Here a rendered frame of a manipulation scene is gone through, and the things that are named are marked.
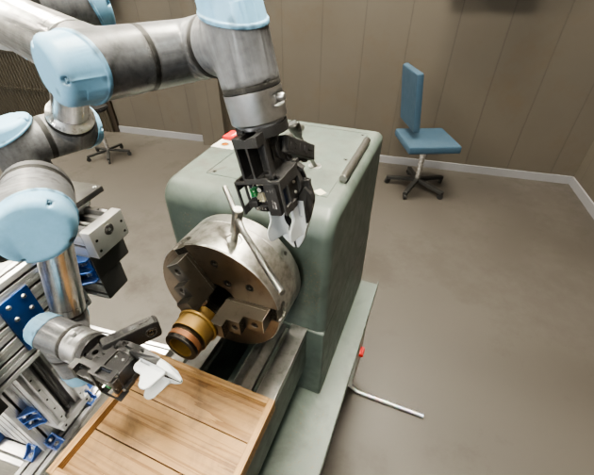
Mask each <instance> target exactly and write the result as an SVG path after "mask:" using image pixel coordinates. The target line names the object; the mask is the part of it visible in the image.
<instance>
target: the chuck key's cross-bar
mask: <svg viewBox="0 0 594 475"><path fill-rule="evenodd" d="M223 192H224V194H225V197H226V199H227V202H228V203H229V206H230V208H231V210H233V207H234V206H236V205H235V203H234V200H233V198H232V195H231V193H230V191H229V188H228V186H223ZM236 223H237V225H238V228H239V231H240V233H241V235H242V236H243V238H244V240H245V241H246V243H247V244H248V246H249V248H250V249H251V251H252V252H253V254H254V256H255V257H256V260H257V261H258V263H259V264H260V266H261V268H262V269H263V270H264V271H265V273H266V275H267V276H268V278H269V280H270V281H271V283H272V285H273V287H274V288H275V290H276V291H277V293H278V295H279V296H282V295H284V294H285V293H286V291H285V289H284V288H283V286H282V285H281V283H280V282H279V280H278V279H277V277H276V275H275V274H274V272H273V271H272V269H271V267H270V266H269V264H268V263H267V261H266V260H265V258H264V257H263V255H262V254H261V252H260V251H259V249H258V248H257V247H256V245H255V243H254V242H253V240H252V239H251V237H250V236H249V234H248V233H247V231H246V229H245V227H244V224H243V222H242V220H241V218H238V219H236Z"/></svg>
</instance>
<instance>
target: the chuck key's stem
mask: <svg viewBox="0 0 594 475"><path fill-rule="evenodd" d="M242 217H243V210H242V207H241V206H238V205H237V206H234V207H233V210H232V218H231V226H230V233H231V234H232V235H231V238H230V239H231V242H238V235H239V234H240V231H239V228H238V225H237V223H236V219H238V218H241V220H242Z"/></svg>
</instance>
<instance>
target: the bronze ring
mask: <svg viewBox="0 0 594 475"><path fill-rule="evenodd" d="M214 316H215V314H214V313H213V312H212V311H211V310H210V309H209V308H207V307H205V306H201V307H200V308H199V309H198V311H195V310H192V309H184V310H182V311H181V313H180V314H179V318H178V320H177V321H176V322H175V323H174V324H173V326H172V330H171V331H170V332H169V333H168V334H167V336H166V337H165V340H166V343H167V345H168V346H169V348H170V349H171V350H172V351H173V352H175V353H176V354H177V355H179V356H181V357H183V358H185V359H189V360H192V359H195V358H196V356H198V354H199V353H200V352H201V351H202V350H204V349H205V348H206V346H207V345H208V344H209V342H210V341H211V340H214V339H215V338H216V336H217V330H216V327H215V325H214V324H213V323H212V321H211V320H212V319H213V317H214Z"/></svg>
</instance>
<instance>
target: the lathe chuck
mask: <svg viewBox="0 0 594 475"><path fill-rule="evenodd" d="M230 226H231V223H228V222H222V221H210V222H205V223H202V224H200V225H198V226H196V227H195V228H193V229H192V230H191V231H190V232H189V233H188V234H187V235H186V236H185V237H183V238H182V239H181V240H180V241H179V242H178V243H177V244H176V245H175V246H173V247H172V248H171V249H170V250H169V251H168V252H167V254H166V256H165V258H164V261H163V274H164V279H165V282H166V285H167V287H168V289H169V290H170V292H171V294H172V296H173V298H174V299H175V300H176V302H177V303H178V302H180V300H182V298H181V297H180V296H179V295H178V293H177V292H176V291H175V290H174V287H175V286H176V285H177V284H178V283H179V282H178V280H177V279H176V278H175V277H174V276H173V274H172V273H171V272H170V271H169V269H168V268H167V266H168V265H169V264H170V263H171V262H172V261H173V260H175V259H176V258H177V257H178V254H177V253H176V251H175V249H176V248H177V247H178V246H179V245H180V244H182V243H183V242H185V243H184V247H185V248H186V249H187V250H188V252H189V253H190V255H191V256H192V257H193V258H194V260H195V261H196V262H197V263H198V265H199V266H200V267H201V269H202V270H203V271H204V272H205V274H206V275H207V277H208V278H209V279H210V280H211V282H212V283H213V284H216V289H215V290H214V291H213V292H212V293H213V294H215V293H217V294H218V295H220V296H221V297H222V298H224V299H225V300H227V298H228V297H231V296H233V297H234V298H236V299H240V300H243V301H245V302H249V303H255V304H258V305H262V306H265V307H268V308H271V309H274V310H280V308H281V304H282V306H283V313H282V317H281V319H280V318H279V320H278V321H276V320H274V319H272V321H271V322H270V324H269V326H268V327H267V329H266V331H265V333H264V334H262V333H260V332H257V331H254V330H251V329H248V328H245V330H244V331H243V333H242V334H241V335H239V334H236V333H233V332H230V331H229V332H228V334H227V335H226V336H225V338H226V339H228V340H231V341H235V342H238V343H244V344H257V343H262V342H266V341H268V340H270V339H271V338H273V337H274V336H275V335H276V334H277V332H278V330H279V328H280V327H281V325H282V323H283V321H284V319H285V317H286V316H287V314H288V312H289V310H290V308H291V307H292V305H293V302H294V299H295V284H294V280H293V277H292V275H291V272H290V270H289V267H288V266H287V264H286V262H285V261H284V260H283V258H282V257H281V256H280V255H279V253H278V252H277V251H276V250H275V249H274V248H273V247H272V246H271V245H270V244H269V243H267V242H266V241H265V240H264V239H262V238H261V237H259V236H257V235H256V234H254V233H252V232H251V231H249V230H247V229H246V231H247V233H248V234H249V236H250V237H251V239H252V240H253V242H254V243H255V245H256V247H257V248H258V249H259V251H260V252H261V254H262V255H263V257H264V258H265V260H266V261H267V263H268V264H269V266H270V267H271V269H272V271H273V272H274V274H275V275H276V277H277V279H278V280H279V282H280V283H281V285H282V286H283V288H284V289H285V291H286V293H285V294H284V295H282V296H279V295H278V293H277V291H276V290H275V288H274V287H273V285H272V283H271V281H270V280H269V278H268V276H267V275H266V273H265V271H264V270H263V269H262V268H261V266H260V264H259V263H258V261H257V260H256V257H255V256H254V254H253V252H252V251H251V249H250V248H249V246H248V244H247V243H246V241H245V240H244V238H243V236H242V235H241V234H239V237H240V238H241V240H242V242H241V244H239V245H231V244H229V243H228V242H227V241H226V238H227V237H229V236H231V235H232V234H231V233H230Z"/></svg>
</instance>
